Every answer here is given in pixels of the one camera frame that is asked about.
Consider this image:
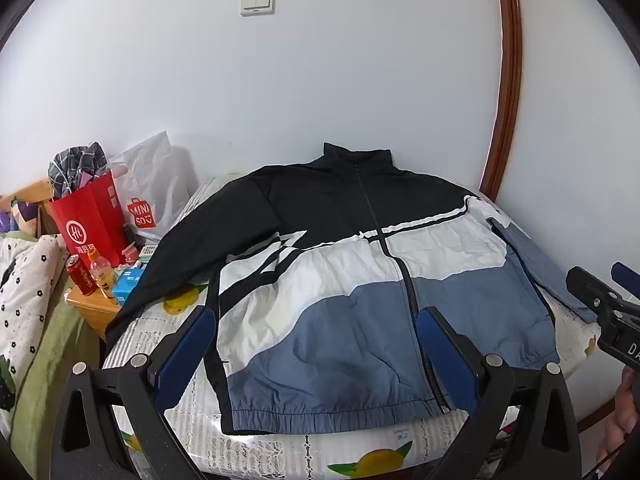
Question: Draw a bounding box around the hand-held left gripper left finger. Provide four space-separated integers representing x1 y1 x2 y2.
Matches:
52 305 218 480

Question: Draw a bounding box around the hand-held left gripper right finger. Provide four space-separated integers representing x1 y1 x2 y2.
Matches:
417 306 583 480

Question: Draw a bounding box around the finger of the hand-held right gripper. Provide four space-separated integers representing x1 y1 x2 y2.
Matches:
612 261 640 302
566 266 627 312

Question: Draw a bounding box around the black white blue jacket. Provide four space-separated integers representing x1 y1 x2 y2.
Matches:
102 142 601 436

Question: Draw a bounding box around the person's right hand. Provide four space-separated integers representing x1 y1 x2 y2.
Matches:
602 366 640 461

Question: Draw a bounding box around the fruit print tablecloth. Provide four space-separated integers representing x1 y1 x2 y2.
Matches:
100 177 626 480

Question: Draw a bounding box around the blue carton box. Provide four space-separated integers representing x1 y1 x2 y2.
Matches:
111 267 146 307

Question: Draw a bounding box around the wooden nightstand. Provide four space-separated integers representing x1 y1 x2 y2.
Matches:
65 285 123 343

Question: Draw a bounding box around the orange drink bottle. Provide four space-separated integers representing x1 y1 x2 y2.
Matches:
87 249 120 300

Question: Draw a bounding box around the green bedsheet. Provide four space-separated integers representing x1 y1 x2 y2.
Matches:
10 280 101 441

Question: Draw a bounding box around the red drink can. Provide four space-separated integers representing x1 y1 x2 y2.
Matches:
66 254 97 295

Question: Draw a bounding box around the red paper bag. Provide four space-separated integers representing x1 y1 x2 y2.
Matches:
48 172 128 268

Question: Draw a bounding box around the white floral quilt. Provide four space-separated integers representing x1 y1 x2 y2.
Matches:
0 234 71 426

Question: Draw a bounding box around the white plastic shopping bag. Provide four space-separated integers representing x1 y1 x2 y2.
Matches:
109 131 193 243

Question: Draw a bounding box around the grey plaid cloth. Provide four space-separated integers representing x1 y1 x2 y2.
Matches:
48 141 110 198

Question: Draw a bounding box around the wooden headboard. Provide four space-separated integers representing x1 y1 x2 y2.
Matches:
0 178 53 241

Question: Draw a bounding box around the brown wooden door frame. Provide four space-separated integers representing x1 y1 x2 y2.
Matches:
479 0 524 202

